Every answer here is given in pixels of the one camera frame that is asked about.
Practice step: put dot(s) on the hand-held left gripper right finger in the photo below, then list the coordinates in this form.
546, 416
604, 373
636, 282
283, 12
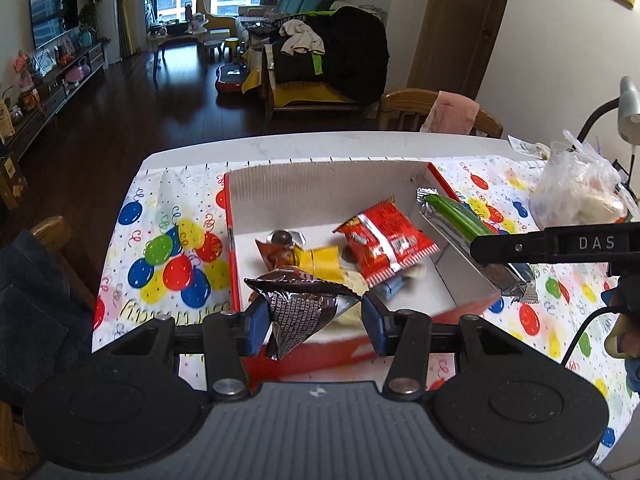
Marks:
374, 325

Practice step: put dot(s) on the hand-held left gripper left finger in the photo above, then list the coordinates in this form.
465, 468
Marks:
257, 325

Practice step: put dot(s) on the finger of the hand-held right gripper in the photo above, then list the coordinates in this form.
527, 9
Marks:
510, 249

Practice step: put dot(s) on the blue snack packet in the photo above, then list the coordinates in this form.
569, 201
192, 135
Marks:
392, 287

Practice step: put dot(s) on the cream translucent snack packet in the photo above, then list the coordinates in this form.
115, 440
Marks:
350, 287

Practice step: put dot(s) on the black snack packet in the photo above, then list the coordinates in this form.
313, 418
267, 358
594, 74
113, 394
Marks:
300, 310

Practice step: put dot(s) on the brown chocolate packet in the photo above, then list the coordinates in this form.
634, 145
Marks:
272, 256

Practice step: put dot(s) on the green and silver snack packet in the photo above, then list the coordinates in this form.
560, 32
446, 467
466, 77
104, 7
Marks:
450, 210

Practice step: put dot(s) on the yellow snack packet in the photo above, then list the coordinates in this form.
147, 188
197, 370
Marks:
320, 262

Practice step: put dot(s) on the red snack packet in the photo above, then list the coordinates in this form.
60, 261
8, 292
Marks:
385, 240

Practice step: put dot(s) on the red cardboard box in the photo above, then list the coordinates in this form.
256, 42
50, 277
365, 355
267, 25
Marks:
325, 195

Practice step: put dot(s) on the person's right hand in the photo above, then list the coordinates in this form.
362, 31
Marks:
617, 342

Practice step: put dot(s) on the clear plastic bag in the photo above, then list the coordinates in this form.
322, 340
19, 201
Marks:
575, 190

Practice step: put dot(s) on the white paper card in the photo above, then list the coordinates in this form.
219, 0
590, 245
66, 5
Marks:
525, 147

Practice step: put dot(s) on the grey desk lamp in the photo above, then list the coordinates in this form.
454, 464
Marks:
627, 110

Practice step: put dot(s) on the balloon print tablecloth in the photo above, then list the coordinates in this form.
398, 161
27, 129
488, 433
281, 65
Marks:
165, 210

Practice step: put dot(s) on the pink cloth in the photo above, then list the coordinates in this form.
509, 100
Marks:
450, 112

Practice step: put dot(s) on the dark denim cloth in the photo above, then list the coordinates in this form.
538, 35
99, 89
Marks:
35, 310

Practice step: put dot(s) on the wooden door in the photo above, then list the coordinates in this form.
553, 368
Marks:
460, 25

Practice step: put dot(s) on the wooden bench with yellow cushion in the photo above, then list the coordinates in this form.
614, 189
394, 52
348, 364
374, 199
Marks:
310, 95

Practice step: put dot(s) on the red and blue toy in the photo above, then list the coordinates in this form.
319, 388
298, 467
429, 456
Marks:
230, 79

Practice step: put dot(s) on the black jacket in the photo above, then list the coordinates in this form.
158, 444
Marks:
350, 45

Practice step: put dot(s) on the small yellow stool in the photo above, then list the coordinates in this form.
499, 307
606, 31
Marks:
231, 49

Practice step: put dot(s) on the brown cardboard box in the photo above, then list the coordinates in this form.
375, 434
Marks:
12, 182

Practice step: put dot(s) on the beige cloth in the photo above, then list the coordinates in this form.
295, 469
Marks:
300, 40

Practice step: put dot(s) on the dark television cabinet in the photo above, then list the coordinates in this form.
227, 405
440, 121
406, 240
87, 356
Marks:
55, 90

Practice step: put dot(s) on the teal sofa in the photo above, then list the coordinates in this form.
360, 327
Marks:
300, 2

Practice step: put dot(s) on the green potted plant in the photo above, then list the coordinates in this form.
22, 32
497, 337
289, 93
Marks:
94, 5

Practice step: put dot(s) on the flat screen television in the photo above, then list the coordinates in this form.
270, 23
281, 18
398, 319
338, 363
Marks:
52, 12

